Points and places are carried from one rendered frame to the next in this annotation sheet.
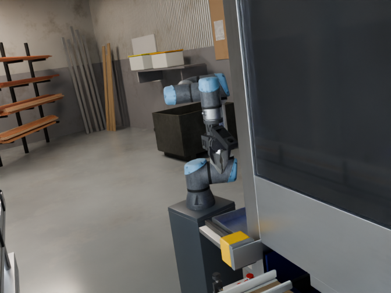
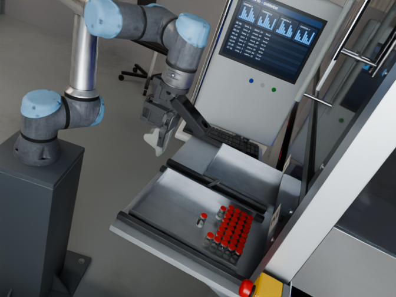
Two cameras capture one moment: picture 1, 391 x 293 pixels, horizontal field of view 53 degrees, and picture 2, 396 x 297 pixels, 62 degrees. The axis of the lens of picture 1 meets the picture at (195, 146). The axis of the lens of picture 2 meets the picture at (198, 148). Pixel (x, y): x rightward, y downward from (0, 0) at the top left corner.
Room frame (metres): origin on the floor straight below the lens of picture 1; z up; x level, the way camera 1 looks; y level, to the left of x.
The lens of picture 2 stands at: (0.96, 0.48, 1.59)
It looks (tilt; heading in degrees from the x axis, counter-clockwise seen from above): 31 degrees down; 302
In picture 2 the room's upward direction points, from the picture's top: 22 degrees clockwise
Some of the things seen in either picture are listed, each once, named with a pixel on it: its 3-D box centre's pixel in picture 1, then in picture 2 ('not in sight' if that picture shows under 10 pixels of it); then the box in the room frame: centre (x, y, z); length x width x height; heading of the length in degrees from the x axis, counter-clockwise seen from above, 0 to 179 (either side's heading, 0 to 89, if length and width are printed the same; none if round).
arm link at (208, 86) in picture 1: (210, 92); (187, 42); (1.44, -0.08, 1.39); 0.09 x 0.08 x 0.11; 175
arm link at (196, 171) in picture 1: (198, 172); (43, 112); (1.88, 0.01, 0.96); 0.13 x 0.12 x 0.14; 85
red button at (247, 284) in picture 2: not in sight; (248, 289); (1.03, -0.06, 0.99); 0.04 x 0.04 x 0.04; 24
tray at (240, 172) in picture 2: not in sight; (251, 178); (1.34, -0.57, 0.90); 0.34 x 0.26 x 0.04; 24
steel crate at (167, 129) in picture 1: (195, 129); not in sight; (6.01, -0.04, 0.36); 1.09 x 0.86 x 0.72; 127
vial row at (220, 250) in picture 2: not in sight; (228, 230); (1.21, -0.26, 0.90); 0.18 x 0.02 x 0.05; 113
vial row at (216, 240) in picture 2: not in sight; (222, 227); (1.23, -0.25, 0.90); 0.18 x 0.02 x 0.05; 113
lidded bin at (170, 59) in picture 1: (167, 59); not in sight; (7.03, 0.28, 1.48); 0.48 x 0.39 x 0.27; 37
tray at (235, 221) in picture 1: (265, 227); (196, 215); (1.31, -0.21, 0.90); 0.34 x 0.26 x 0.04; 23
